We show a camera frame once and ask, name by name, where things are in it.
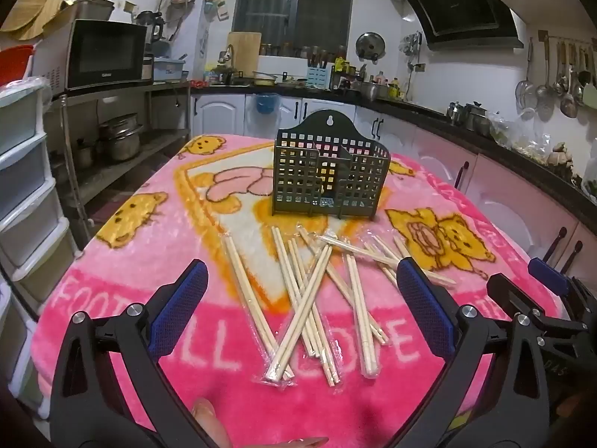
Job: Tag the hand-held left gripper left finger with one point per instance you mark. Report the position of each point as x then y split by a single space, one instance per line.
179 308

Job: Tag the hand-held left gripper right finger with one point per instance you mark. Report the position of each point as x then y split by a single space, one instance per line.
422 303

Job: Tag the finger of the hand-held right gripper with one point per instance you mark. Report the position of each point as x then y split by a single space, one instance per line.
545 273
506 291

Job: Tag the pile of chopsticks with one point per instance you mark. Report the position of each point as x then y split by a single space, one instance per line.
305 298

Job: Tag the dark green chopstick holder basket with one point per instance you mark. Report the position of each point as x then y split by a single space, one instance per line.
298 172

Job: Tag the row of hanging kitchen utensils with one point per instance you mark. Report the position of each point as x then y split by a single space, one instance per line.
564 88

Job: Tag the person's left hand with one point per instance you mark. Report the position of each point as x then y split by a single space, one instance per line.
207 417

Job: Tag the pink printed blanket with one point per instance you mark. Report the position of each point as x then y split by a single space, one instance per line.
154 224

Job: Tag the pile of ginger roots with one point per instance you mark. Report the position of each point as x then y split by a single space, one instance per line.
559 156

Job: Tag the clear plastic bags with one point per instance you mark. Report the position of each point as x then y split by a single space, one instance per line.
508 133

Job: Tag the lidded metal pot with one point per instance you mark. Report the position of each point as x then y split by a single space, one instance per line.
476 119

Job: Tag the stack of metal pots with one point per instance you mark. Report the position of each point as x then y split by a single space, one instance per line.
121 140

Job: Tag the small metal kettle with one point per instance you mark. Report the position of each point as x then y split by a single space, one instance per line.
454 113

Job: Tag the black kitchen countertop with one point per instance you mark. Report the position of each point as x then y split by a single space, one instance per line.
419 107

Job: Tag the white base cabinets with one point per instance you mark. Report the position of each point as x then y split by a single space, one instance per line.
224 114

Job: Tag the white plastic drawer unit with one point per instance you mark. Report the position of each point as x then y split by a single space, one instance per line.
23 182

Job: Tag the metal shelf rack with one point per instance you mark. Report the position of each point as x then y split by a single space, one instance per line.
158 102

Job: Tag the yellow oil bottle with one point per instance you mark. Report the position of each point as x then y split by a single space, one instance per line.
395 88

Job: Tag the steel cooking pot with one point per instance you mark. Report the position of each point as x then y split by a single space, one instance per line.
368 92

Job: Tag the blue hanging bin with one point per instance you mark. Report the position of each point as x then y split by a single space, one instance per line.
266 104

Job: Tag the pale blue storage box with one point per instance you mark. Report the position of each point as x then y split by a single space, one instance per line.
170 69

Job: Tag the blue knife block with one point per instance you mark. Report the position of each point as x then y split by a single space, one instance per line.
318 78

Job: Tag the metal pot lid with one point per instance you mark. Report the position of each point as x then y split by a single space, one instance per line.
371 46

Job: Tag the black microwave oven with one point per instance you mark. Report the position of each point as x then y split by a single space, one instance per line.
107 53

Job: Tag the wooden cutting board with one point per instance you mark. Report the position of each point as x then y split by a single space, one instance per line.
245 51

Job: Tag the row of spice jars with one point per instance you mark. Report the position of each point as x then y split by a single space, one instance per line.
298 51

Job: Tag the black range hood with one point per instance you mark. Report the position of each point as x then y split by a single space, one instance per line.
461 4

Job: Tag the blender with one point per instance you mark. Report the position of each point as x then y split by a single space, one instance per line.
151 28

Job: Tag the red plastic basin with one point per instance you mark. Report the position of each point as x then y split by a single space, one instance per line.
16 63

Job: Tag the dark kitchen window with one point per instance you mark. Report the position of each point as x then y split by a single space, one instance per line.
294 4

